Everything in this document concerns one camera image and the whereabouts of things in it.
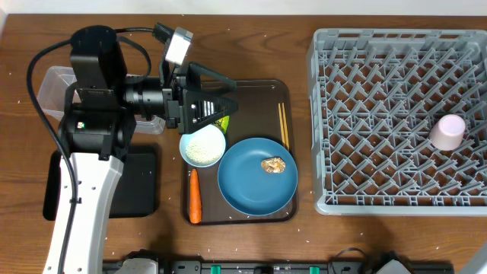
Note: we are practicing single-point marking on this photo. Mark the foil snack wrapper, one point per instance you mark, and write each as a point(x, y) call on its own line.
point(222, 124)

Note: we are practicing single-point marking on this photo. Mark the dried mushroom piece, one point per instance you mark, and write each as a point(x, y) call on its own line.
point(274, 165)

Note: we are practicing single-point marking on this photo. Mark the grey dishwasher rack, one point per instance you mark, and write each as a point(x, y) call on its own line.
point(375, 95)

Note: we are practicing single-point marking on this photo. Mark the brown serving tray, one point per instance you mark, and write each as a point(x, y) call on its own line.
point(257, 117)

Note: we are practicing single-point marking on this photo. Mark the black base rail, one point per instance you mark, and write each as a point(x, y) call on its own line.
point(351, 261)

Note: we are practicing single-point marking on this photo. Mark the light blue rice bowl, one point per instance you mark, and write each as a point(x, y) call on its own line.
point(204, 147)

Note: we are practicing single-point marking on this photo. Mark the clear plastic bin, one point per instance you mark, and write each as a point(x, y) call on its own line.
point(51, 98)

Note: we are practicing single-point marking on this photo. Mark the pink plastic cup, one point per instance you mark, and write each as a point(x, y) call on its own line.
point(447, 133)

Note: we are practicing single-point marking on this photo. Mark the wooden chopstick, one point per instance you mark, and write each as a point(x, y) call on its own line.
point(282, 126)
point(285, 127)

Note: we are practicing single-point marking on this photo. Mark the orange carrot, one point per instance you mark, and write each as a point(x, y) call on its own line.
point(195, 202)

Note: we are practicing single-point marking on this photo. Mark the dark blue plate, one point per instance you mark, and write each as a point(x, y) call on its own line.
point(245, 185)

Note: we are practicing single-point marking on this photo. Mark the wooden chopstick left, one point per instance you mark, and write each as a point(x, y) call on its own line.
point(282, 126)

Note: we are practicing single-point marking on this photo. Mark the black plastic bin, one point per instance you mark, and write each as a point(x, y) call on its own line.
point(136, 192)

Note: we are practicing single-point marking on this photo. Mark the wooden chopstick right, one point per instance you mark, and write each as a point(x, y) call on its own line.
point(285, 127)

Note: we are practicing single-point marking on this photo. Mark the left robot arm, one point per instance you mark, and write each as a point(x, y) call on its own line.
point(98, 124)

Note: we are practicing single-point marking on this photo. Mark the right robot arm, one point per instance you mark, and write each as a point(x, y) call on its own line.
point(478, 264)

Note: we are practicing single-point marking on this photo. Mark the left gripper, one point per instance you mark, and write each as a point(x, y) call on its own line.
point(183, 116)

